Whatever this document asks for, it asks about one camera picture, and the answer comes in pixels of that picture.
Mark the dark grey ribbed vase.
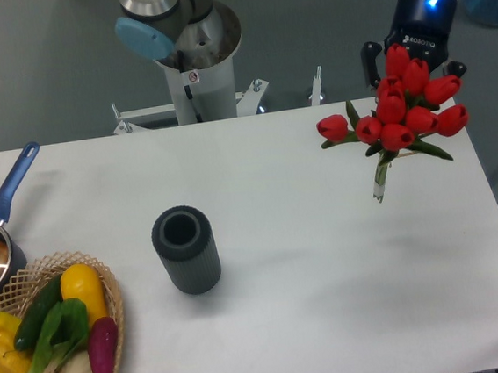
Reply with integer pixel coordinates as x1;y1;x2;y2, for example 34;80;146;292
151;205;222;295

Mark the red tulip bouquet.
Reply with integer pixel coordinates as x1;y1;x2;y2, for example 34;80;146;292
316;44;469;202

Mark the white metal base frame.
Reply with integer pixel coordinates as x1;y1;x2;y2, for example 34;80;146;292
112;65;327;135

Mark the green bok choy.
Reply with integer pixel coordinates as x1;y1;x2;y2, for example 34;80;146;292
27;298;90;373

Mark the purple eggplant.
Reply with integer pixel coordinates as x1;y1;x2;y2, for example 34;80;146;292
87;316;119;373

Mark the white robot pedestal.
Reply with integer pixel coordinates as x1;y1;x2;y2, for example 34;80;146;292
155;58;238;126

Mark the green cucumber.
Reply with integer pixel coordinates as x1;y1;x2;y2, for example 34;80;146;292
13;276;62;351

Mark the woven wicker basket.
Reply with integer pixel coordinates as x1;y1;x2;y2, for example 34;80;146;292
0;251;125;373

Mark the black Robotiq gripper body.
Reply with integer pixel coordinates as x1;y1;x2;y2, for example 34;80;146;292
384;0;458;68

